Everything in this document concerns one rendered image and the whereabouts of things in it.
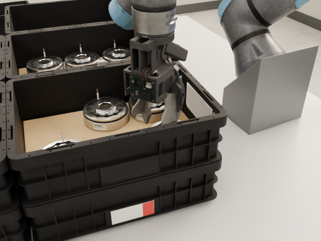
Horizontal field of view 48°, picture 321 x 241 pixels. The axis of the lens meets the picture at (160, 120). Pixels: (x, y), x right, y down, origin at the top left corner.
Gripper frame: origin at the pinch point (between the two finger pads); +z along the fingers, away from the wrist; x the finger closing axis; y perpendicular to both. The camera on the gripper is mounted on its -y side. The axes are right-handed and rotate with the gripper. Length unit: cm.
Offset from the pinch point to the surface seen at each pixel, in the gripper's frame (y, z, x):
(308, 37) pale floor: -317, 89, -14
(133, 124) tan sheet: -2.1, 5.0, -8.3
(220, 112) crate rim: -1.5, -5.0, 12.4
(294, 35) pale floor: -314, 89, -27
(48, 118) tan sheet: 6.0, 4.9, -26.9
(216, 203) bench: -0.7, 18.0, 14.0
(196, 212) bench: 3.9, 18.0, 11.1
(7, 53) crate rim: -0.7, -5.1, -45.2
